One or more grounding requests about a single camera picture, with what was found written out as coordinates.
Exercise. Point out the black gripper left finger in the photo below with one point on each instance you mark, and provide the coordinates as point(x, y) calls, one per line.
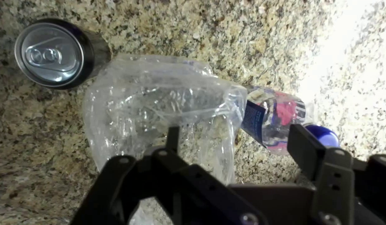
point(175, 191)

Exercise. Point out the clear water bottle blue cap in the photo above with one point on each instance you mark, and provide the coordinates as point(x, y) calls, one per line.
point(275, 114)

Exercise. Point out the clear plastic bag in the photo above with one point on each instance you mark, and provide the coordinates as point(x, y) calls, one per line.
point(150, 100)

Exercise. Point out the black drink can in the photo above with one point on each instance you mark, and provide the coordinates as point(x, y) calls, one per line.
point(50, 54)

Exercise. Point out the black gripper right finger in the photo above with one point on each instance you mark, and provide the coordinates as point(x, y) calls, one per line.
point(338, 182)

